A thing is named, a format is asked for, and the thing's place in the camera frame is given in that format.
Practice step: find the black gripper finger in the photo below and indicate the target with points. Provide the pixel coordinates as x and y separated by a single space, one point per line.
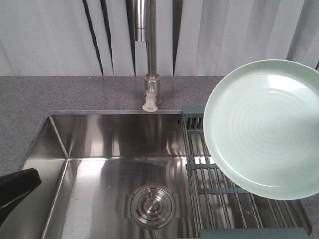
14 188

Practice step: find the light green round plate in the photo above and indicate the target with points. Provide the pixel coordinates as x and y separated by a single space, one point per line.
261 126

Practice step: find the steel dish drying rack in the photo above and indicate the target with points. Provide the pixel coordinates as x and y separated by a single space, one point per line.
223 210

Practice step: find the stainless steel sink basin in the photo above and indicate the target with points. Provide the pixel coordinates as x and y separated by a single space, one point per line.
88 163

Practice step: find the round steel sink drain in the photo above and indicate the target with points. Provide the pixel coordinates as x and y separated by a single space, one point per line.
152 206

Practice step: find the white pleated curtain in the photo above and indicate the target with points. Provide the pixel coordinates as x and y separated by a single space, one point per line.
194 37

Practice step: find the stainless steel faucet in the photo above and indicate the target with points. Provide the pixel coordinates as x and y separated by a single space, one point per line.
145 30

